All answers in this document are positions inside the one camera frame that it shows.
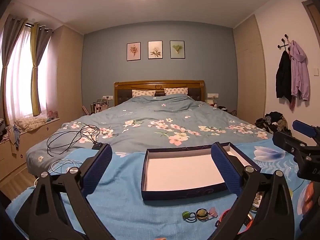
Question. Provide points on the white light switch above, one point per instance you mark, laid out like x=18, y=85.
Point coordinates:
x=316, y=72

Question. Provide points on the window bench with drawers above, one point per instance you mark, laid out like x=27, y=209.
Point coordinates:
x=40, y=135

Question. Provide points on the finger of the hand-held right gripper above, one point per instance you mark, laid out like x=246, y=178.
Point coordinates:
x=303, y=128
x=287, y=142

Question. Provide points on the pile of dark clothes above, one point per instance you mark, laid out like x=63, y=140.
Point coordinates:
x=273, y=121

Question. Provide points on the black wall coat hooks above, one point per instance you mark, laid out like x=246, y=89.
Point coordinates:
x=283, y=43

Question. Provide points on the patterned pillow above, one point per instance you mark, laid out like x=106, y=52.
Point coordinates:
x=142, y=93
x=176, y=91

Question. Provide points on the bed with floral duvet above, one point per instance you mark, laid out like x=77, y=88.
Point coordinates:
x=150, y=115

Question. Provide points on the hanging blue cloth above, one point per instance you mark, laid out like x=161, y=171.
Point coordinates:
x=15, y=137

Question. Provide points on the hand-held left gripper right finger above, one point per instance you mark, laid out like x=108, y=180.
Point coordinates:
x=226, y=170

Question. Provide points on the dark red scarf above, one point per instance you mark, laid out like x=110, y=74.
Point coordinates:
x=292, y=103

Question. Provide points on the beige wardrobe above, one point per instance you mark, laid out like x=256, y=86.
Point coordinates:
x=250, y=75
x=67, y=75

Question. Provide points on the bright blue flower blanket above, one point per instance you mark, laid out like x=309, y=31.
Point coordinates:
x=125, y=192

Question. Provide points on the green leaf framed picture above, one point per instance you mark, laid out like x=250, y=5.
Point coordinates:
x=177, y=49

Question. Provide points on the grey and yellow curtain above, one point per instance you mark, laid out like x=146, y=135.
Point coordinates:
x=37, y=67

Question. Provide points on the white sheer curtain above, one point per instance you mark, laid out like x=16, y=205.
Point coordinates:
x=21, y=67

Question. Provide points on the cluttered bedside table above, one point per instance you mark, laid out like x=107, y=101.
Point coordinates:
x=222, y=108

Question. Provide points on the crumpled cream cloth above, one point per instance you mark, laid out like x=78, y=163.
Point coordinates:
x=30, y=123

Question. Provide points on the curtain rod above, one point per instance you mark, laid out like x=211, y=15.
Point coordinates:
x=29, y=25

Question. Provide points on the white flower framed picture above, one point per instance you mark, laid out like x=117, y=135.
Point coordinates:
x=155, y=50

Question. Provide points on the dark blue cardboard box tray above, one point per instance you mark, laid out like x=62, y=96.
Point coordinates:
x=182, y=172

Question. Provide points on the black jacket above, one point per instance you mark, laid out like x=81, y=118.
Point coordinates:
x=283, y=77

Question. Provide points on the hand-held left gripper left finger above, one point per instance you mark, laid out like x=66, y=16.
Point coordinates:
x=98, y=170

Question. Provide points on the wooden door frame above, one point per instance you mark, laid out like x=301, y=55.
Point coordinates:
x=312, y=12

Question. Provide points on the white earphones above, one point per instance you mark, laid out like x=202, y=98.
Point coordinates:
x=62, y=162

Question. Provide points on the wooden bed headboard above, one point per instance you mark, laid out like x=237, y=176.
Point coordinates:
x=140, y=84

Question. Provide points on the orange smart watch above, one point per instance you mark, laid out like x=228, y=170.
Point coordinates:
x=225, y=212

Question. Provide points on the cluster of cosmetics bottles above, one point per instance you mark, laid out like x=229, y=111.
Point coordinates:
x=97, y=107

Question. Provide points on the white wall socket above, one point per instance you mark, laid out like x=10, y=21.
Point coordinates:
x=212, y=95
x=107, y=97

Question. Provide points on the small pink fan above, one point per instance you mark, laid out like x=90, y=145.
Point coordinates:
x=51, y=113

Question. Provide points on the purple jacket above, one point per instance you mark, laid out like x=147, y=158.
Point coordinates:
x=298, y=72

